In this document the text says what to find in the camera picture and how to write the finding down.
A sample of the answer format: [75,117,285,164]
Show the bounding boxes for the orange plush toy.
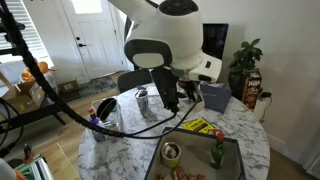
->
[21,61,59,84]

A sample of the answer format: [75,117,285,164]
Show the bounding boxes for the black flat screen monitor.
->
[201,23,230,62]

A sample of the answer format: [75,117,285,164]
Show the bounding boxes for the dark open cardboard box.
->
[143,126,247,180]

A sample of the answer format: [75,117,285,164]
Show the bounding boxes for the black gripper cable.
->
[122,99,202,140]

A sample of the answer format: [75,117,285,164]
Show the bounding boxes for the grey door rug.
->
[78,75,118,98]

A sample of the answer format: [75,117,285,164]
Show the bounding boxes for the yellow printed booklet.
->
[181,117,216,135]

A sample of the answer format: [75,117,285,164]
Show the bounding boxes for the red snack packets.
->
[156,165,207,180]

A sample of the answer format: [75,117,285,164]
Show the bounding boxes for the red Jenga game box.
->
[241,69,263,113]

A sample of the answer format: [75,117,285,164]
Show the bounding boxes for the small closed cardboard box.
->
[58,79,81,95]

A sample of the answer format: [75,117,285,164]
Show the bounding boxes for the clear plastic storage container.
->
[87,96,125,143]

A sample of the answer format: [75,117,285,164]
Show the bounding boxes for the large open cardboard box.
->
[1,79,48,116]

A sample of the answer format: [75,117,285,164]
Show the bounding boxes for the open tin can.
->
[160,141,183,169]

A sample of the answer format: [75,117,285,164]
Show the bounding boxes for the white window blinds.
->
[0,0,54,66]

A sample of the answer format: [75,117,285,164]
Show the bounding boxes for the clear plastic cup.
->
[178,87,192,101]

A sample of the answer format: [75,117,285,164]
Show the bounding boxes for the black low bench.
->
[0,89,67,135]

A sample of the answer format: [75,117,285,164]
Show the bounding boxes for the white charger with black plug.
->
[253,91,273,124]

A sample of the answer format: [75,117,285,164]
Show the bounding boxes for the green potted plant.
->
[228,37,264,100]

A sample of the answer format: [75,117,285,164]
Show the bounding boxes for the black door handle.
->
[75,35,87,48]

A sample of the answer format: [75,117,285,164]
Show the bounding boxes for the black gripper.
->
[151,66,202,115]

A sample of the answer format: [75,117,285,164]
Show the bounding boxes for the red capped blue label bottle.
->
[87,107,107,143]

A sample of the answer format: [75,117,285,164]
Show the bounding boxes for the black round bowl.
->
[96,97,118,122]

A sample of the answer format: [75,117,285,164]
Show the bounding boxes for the white wall vent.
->
[303,151,320,180]

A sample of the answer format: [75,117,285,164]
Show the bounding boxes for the thin black floor cables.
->
[0,96,25,158]

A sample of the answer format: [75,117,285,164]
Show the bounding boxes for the dark grey chair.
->
[116,68,157,95]

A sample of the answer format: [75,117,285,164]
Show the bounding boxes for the green white stacked equipment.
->
[13,143,55,180]

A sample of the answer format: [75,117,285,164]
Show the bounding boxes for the white entrance door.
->
[59,0,129,82]

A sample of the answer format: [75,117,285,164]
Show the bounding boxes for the small red packet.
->
[208,128,223,136]

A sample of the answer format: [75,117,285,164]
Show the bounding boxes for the silver tumbler with black lid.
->
[134,87,150,118]

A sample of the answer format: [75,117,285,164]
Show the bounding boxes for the navy flat gift box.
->
[199,81,233,114]

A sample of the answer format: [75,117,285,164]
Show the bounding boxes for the green bottle with red cap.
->
[209,131,226,170]

